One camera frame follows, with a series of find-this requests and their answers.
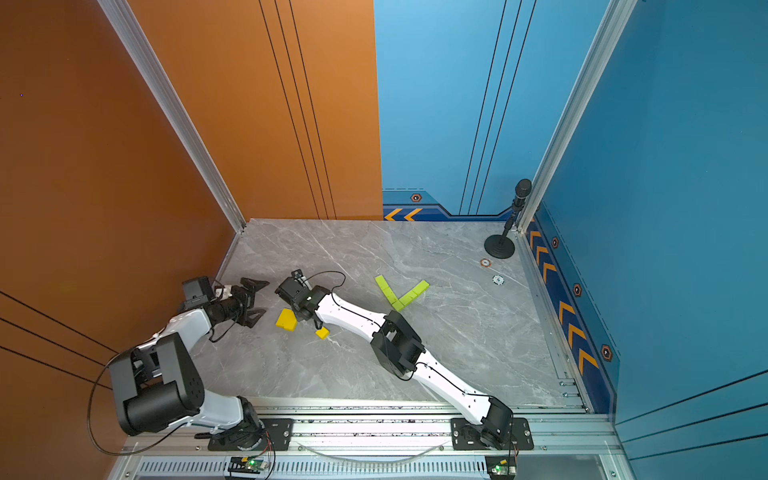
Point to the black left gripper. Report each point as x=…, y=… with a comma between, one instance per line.
x=248, y=302

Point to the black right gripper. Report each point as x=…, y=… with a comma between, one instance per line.
x=297, y=310

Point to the small yellow cube block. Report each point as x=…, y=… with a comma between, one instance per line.
x=322, y=332

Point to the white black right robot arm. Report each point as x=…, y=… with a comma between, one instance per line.
x=400, y=350

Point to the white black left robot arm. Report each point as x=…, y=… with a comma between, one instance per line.
x=157, y=387

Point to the yellow long block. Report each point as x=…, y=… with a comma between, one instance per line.
x=287, y=320

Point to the green circuit board left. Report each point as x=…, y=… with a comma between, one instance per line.
x=244, y=466

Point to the green circuit board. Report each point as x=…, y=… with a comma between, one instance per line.
x=499, y=468
x=244, y=466

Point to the black microphone stand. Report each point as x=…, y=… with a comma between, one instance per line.
x=501, y=246

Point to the green circuit board right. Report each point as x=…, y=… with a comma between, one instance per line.
x=499, y=468

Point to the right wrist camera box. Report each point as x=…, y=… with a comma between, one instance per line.
x=294, y=289

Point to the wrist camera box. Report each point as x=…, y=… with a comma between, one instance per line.
x=294, y=289
x=199, y=292

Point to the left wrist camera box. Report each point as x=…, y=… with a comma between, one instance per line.
x=199, y=292

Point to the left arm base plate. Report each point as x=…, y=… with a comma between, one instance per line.
x=271, y=432

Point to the aluminium front rail frame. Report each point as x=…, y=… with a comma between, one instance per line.
x=335, y=439

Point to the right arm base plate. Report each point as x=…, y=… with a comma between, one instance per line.
x=516, y=435

